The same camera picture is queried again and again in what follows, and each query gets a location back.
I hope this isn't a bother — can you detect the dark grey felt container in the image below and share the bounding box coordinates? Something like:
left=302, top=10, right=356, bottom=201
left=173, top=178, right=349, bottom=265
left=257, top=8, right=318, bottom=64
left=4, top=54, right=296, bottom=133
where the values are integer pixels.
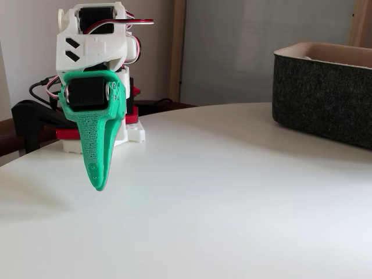
left=272, top=41, right=372, bottom=151

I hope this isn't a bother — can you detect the black red table clamp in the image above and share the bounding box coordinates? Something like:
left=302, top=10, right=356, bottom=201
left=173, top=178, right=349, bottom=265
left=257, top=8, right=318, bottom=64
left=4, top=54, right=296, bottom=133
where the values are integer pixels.
left=10, top=99, right=83, bottom=155
left=125, top=76, right=141, bottom=124

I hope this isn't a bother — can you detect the black cable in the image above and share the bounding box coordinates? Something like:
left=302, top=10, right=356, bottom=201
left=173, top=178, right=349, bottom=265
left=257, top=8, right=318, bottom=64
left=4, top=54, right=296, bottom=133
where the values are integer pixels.
left=138, top=98, right=175, bottom=109
left=28, top=76, right=60, bottom=110

